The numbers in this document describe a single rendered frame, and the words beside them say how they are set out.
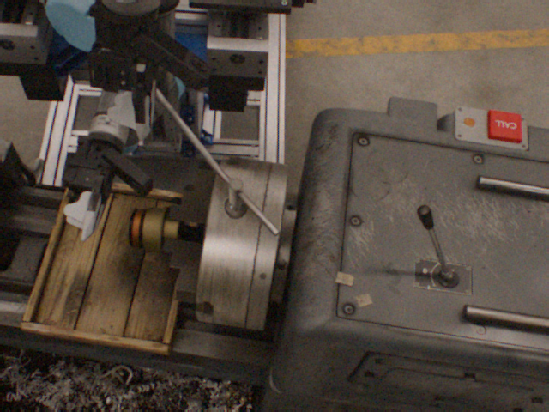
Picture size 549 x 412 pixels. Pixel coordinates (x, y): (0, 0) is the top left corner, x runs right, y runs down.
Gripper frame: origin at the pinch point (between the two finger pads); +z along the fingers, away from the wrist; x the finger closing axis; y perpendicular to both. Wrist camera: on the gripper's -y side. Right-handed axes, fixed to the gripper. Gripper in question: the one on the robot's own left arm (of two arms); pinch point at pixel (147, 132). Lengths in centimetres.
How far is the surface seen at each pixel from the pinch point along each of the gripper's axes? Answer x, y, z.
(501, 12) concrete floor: -225, -112, 61
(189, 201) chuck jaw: -9.4, -5.3, 20.5
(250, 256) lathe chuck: 3.9, -18.3, 18.6
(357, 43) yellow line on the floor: -193, -46, 73
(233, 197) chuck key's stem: 1.2, -14.2, 9.0
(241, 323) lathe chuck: 5.8, -18.4, 33.6
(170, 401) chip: -5, -4, 79
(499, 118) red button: -25, -59, 2
